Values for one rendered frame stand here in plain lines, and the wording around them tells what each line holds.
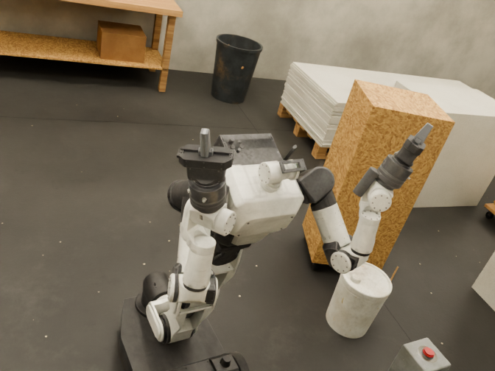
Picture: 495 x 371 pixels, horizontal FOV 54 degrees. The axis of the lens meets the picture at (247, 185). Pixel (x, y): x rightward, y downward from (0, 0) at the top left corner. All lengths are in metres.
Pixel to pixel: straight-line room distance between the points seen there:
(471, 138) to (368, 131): 1.86
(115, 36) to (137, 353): 3.61
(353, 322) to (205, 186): 2.01
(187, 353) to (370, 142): 1.52
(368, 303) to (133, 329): 1.29
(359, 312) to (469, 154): 2.23
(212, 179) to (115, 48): 4.32
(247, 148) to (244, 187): 0.16
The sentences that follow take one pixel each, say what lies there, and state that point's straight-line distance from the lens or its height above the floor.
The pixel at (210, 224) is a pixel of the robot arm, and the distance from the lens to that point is 1.18.
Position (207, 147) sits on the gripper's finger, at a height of 1.61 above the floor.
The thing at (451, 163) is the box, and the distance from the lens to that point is 4.59.
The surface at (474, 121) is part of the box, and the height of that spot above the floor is 0.89.
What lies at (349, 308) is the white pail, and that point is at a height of 0.22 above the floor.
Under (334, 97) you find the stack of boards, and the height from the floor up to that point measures 0.63.
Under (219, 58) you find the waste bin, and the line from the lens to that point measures 5.44.
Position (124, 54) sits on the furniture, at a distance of 5.37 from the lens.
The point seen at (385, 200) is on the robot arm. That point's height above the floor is 1.41.
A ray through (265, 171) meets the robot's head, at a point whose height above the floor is 1.42.
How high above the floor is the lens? 2.10
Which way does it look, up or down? 31 degrees down
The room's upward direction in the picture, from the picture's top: 15 degrees clockwise
